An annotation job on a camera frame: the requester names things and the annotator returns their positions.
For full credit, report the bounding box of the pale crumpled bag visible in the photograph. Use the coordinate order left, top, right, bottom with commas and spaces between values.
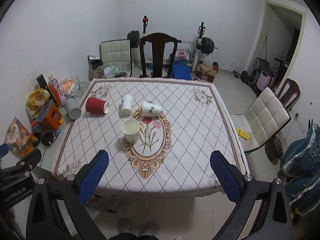
104, 65, 119, 78

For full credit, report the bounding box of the black barbell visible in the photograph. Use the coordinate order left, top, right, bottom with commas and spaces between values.
127, 31, 218, 55

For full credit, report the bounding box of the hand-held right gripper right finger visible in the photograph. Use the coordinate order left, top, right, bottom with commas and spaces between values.
210, 151, 293, 240

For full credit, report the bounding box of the black dumbbell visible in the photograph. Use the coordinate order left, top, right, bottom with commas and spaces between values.
233, 70, 249, 83

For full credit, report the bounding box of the white weight rack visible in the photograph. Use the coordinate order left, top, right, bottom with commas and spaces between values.
141, 16, 208, 72

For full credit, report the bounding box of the red and white plastic bag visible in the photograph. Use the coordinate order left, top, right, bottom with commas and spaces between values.
174, 48, 190, 61

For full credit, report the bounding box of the orange snack bag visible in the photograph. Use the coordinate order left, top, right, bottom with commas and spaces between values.
61, 79, 75, 95

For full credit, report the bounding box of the pink suitcase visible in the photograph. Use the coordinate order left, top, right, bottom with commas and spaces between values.
257, 70, 273, 90

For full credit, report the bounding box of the black folded cart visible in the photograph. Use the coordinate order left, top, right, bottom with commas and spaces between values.
254, 57, 272, 83

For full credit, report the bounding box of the dark wooden chair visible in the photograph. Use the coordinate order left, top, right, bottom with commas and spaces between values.
139, 32, 177, 79
275, 78, 301, 110

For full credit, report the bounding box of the blue bench pad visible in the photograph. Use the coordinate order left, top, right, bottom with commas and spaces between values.
172, 64, 193, 80

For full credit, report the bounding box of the brown cardboard box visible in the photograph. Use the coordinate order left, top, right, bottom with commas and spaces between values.
194, 63, 218, 83

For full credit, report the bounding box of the colourful snack bag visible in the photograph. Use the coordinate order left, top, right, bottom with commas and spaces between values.
5, 117, 38, 158

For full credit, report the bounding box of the plain white paper cup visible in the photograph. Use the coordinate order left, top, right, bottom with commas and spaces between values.
121, 94, 135, 116

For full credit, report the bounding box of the white padded chair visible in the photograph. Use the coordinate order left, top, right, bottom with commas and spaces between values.
229, 87, 292, 158
99, 39, 133, 78

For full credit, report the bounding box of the black round object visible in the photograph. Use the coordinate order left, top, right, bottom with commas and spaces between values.
41, 131, 55, 146

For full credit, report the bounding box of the floral printed tablecloth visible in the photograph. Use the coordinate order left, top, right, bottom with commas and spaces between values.
51, 78, 250, 197

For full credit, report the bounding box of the white cup with plant print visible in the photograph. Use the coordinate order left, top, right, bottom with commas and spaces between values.
141, 101, 163, 118

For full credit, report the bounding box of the floral cardboard box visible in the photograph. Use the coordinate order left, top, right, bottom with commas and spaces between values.
87, 54, 104, 80

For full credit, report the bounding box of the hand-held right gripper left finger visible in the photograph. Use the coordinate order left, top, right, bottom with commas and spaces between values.
26, 149, 110, 240

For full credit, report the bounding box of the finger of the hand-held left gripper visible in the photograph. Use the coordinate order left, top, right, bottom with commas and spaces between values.
0, 148, 42, 182
0, 143, 11, 159

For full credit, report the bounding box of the orange toy box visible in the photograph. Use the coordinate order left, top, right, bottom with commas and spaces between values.
31, 99, 63, 133

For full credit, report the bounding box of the grey paper cup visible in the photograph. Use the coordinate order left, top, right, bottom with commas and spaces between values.
64, 97, 82, 120

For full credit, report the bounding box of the clear plastic package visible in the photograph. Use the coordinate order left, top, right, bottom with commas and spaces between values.
70, 81, 90, 98

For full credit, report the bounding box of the yellow plastic bag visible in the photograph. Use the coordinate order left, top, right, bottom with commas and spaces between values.
25, 88, 50, 117

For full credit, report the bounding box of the red paper cup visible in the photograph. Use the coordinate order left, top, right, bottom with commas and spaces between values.
85, 97, 109, 115

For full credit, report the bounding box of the cream paper cup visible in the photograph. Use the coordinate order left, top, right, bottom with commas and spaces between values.
121, 119, 141, 143

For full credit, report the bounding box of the yellow flat tool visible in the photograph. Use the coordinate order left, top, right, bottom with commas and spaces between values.
236, 128, 251, 140

